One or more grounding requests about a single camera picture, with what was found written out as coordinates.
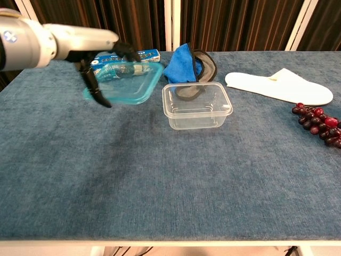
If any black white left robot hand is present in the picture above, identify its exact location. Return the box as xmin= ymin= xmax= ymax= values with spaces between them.
xmin=42 ymin=23 xmax=142 ymax=109

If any teal container lid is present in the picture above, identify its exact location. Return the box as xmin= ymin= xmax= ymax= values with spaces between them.
xmin=83 ymin=60 xmax=165 ymax=106

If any blue snack package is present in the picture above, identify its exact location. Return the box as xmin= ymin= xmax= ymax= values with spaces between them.
xmin=90 ymin=49 xmax=161 ymax=78

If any clear plastic container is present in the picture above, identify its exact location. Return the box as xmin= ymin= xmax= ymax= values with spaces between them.
xmin=161 ymin=82 xmax=233 ymax=131

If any blue grey cloth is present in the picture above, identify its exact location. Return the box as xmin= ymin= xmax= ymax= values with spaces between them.
xmin=162 ymin=42 xmax=218 ymax=101

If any dark brown curtain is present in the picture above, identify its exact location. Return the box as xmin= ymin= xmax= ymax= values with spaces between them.
xmin=0 ymin=0 xmax=341 ymax=91

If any blue table mat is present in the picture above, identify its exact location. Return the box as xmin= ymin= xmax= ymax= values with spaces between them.
xmin=0 ymin=50 xmax=341 ymax=242

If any white slipper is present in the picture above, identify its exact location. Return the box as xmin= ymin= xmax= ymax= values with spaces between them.
xmin=225 ymin=68 xmax=334 ymax=105

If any dark red grape bunch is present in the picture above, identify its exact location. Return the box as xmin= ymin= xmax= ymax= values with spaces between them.
xmin=291 ymin=102 xmax=341 ymax=149

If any white frame post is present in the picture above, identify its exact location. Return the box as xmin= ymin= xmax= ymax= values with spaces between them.
xmin=14 ymin=0 xmax=40 ymax=23
xmin=164 ymin=0 xmax=182 ymax=52
xmin=285 ymin=0 xmax=319 ymax=51

